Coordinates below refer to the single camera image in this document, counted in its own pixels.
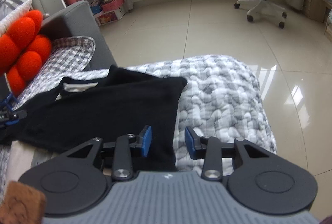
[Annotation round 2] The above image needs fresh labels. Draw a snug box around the cream black raglan sweatshirt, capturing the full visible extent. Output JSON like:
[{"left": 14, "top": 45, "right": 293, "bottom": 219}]
[{"left": 1, "top": 66, "right": 187, "bottom": 171}]

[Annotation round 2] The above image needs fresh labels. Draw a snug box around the blue stool phone stand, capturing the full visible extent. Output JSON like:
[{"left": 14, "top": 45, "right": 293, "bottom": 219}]
[{"left": 0, "top": 92, "right": 18, "bottom": 113}]

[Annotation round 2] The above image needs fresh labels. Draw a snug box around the grey checked quilted bedcover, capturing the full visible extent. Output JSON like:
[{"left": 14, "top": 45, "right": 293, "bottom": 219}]
[{"left": 0, "top": 35, "right": 277, "bottom": 204}]

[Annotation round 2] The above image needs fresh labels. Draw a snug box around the red flower plush cushion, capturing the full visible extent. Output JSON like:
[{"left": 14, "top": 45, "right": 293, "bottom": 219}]
[{"left": 1, "top": 10, "right": 52, "bottom": 96}]

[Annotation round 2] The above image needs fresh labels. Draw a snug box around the brown furry patch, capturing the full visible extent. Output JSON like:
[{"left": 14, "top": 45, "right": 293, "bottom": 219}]
[{"left": 1, "top": 181, "right": 47, "bottom": 224}]

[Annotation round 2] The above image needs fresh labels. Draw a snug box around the grey white pillow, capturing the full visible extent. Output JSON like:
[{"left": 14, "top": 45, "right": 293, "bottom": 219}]
[{"left": 0, "top": 0, "right": 33, "bottom": 36}]

